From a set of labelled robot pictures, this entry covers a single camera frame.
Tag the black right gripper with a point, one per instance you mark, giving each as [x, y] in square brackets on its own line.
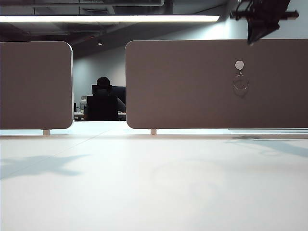
[262, 12]

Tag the white hexagonal adhesive hook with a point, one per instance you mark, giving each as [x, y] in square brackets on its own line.
[239, 64]

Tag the brown fabric desk divider panel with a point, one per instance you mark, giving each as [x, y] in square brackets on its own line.
[187, 86]
[33, 86]

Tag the white divider panel support foot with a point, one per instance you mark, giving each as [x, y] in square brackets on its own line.
[153, 132]
[46, 132]

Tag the long linear ceiling light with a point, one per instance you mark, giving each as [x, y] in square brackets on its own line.
[108, 18]

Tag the dark computer monitor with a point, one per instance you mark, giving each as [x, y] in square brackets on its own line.
[120, 96]

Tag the seated person with dark hair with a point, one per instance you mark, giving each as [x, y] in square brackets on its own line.
[103, 81]

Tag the black mesh office chair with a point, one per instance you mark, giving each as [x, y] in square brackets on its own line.
[101, 108]

